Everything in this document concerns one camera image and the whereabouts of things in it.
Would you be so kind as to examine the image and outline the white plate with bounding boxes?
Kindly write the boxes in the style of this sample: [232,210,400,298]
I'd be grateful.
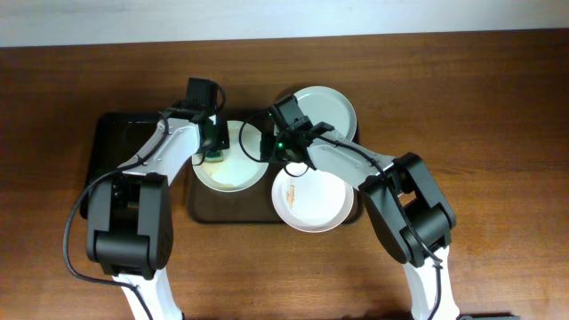
[191,120,268,192]
[271,164,355,233]

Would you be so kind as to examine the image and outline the brown tray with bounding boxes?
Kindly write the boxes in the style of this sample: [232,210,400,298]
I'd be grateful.
[187,109,363,224]

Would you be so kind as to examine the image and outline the green yellow sponge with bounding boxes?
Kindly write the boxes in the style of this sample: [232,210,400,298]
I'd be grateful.
[204,150,224,163]

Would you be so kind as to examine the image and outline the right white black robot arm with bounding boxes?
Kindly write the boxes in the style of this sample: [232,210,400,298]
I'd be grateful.
[260,95,460,319]

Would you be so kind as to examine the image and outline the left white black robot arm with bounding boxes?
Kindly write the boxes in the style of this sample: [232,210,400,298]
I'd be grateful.
[86,78,228,319]

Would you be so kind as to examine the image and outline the pale grey plate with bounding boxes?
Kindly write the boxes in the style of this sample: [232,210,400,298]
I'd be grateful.
[293,86,357,140]

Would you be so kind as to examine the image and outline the white plate front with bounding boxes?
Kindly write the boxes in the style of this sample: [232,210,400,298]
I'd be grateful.
[271,164,355,233]

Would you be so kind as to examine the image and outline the black tray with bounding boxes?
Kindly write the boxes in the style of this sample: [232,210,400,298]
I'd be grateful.
[85,112,167,222]

